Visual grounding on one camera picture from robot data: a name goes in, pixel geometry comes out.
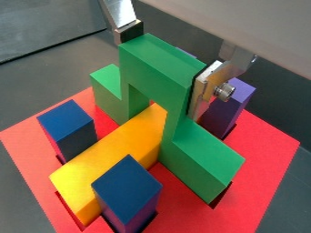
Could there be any yellow long block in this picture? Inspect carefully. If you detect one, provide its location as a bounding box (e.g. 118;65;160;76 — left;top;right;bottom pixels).
49;104;166;227

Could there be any green bridge-shaped block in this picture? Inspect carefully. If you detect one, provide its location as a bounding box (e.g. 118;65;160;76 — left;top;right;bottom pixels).
89;34;244;203

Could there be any purple block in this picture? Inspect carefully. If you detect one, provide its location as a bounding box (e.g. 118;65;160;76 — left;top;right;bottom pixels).
198;78;256;139
174;46;196;59

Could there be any blue block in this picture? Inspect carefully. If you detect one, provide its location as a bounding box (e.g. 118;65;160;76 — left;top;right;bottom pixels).
90;155;162;233
36;99;97;164

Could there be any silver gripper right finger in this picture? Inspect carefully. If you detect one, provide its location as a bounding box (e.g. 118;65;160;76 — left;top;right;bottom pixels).
186;41;257;121

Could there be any red base board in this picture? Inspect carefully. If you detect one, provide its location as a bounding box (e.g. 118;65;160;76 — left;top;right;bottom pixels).
0;86;301;233

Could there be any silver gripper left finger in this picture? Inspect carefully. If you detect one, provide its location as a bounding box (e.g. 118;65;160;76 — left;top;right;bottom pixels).
98;0;142;46

